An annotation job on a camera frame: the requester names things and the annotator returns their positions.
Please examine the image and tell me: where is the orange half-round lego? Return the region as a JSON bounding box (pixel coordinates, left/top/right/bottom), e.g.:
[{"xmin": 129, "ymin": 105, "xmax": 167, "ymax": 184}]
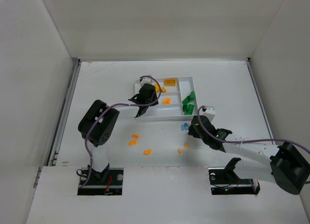
[{"xmin": 163, "ymin": 98, "xmax": 171, "ymax": 105}]

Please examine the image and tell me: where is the green duplo plate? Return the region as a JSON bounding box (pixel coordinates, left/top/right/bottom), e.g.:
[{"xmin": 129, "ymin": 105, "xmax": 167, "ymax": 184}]
[
  {"xmin": 189, "ymin": 91, "xmax": 196, "ymax": 101},
  {"xmin": 182, "ymin": 96, "xmax": 191, "ymax": 105},
  {"xmin": 182, "ymin": 104, "xmax": 195, "ymax": 115}
]

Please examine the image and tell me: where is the yellow long duplo brick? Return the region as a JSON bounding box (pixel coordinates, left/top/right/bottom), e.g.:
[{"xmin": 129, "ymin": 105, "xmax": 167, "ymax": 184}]
[{"xmin": 164, "ymin": 79, "xmax": 176, "ymax": 86}]

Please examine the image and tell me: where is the orange small brick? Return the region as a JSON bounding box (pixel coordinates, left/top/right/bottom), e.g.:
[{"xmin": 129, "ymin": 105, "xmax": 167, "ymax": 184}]
[{"xmin": 132, "ymin": 134, "xmax": 140, "ymax": 139}]

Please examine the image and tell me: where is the orange elbow piece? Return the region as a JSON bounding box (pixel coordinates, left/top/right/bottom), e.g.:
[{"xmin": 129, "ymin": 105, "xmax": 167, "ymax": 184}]
[{"xmin": 128, "ymin": 140, "xmax": 137, "ymax": 146}]

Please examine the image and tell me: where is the orange curved piece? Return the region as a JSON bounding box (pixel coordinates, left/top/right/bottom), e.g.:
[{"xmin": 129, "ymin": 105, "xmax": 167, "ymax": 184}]
[{"xmin": 143, "ymin": 149, "xmax": 152, "ymax": 155}]

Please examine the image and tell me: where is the yellow curved duplo brick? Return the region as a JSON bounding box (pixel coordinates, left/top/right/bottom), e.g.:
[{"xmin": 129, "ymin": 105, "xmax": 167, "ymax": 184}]
[{"xmin": 155, "ymin": 84, "xmax": 162, "ymax": 93}]

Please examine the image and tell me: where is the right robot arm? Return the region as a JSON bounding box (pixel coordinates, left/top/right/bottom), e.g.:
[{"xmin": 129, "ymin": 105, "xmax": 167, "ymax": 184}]
[{"xmin": 188, "ymin": 115, "xmax": 310, "ymax": 195}]

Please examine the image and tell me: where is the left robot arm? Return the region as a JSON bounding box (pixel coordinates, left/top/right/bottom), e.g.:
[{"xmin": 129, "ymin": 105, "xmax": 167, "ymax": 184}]
[{"xmin": 78, "ymin": 83, "xmax": 158, "ymax": 178}]

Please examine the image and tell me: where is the light blue lego plate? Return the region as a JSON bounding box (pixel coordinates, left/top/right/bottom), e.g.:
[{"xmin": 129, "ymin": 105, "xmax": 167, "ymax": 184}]
[{"xmin": 181, "ymin": 123, "xmax": 189, "ymax": 131}]

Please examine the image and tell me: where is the white divided sorting tray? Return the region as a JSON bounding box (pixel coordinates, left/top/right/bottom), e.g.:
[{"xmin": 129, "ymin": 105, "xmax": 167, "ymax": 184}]
[{"xmin": 138, "ymin": 76, "xmax": 198, "ymax": 121}]

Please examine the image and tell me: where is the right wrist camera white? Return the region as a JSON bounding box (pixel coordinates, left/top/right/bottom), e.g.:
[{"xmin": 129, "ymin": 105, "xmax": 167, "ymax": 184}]
[{"xmin": 202, "ymin": 106, "xmax": 216, "ymax": 122}]

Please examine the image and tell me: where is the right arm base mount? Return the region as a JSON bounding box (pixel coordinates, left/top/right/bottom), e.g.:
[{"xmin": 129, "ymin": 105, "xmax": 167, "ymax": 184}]
[{"xmin": 208, "ymin": 158, "xmax": 261, "ymax": 195}]

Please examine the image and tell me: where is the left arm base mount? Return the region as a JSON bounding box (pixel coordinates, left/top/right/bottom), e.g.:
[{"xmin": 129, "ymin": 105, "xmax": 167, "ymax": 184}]
[{"xmin": 77, "ymin": 165, "xmax": 124, "ymax": 196}]

